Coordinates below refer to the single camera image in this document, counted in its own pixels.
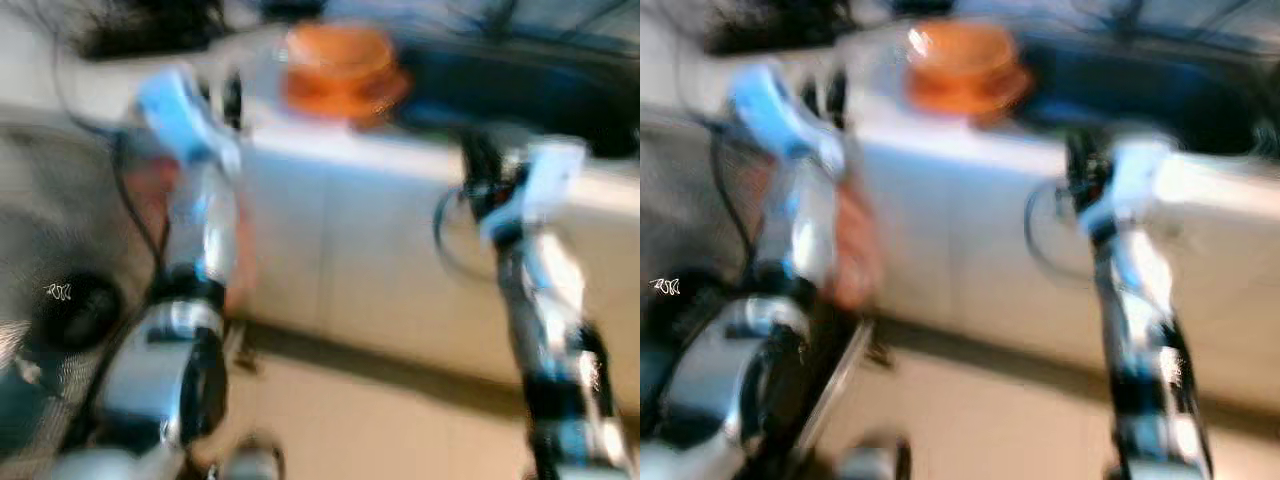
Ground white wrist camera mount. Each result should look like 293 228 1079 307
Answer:
478 138 589 243
726 63 849 179
133 66 243 173
1078 138 1179 239

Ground stainless steel sink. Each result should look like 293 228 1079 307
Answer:
395 42 641 163
1015 38 1280 159

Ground orange plastic plate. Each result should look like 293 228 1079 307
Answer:
282 62 412 123
904 58 1034 119

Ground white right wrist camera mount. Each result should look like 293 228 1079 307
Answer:
1078 138 1179 239
478 138 589 243

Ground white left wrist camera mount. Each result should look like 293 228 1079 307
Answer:
133 66 243 173
726 63 849 179

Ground wire grille floor fan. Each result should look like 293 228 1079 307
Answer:
640 110 766 421
0 140 166 480

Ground robot left leg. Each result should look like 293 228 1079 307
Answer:
213 432 288 480
838 432 913 480

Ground white kitchen cabinet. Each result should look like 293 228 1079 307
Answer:
860 125 1280 401
235 130 641 391

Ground orange plastic bowl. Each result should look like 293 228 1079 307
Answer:
907 20 1017 89
284 24 397 93

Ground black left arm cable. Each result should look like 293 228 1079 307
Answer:
110 135 171 286
710 130 761 271

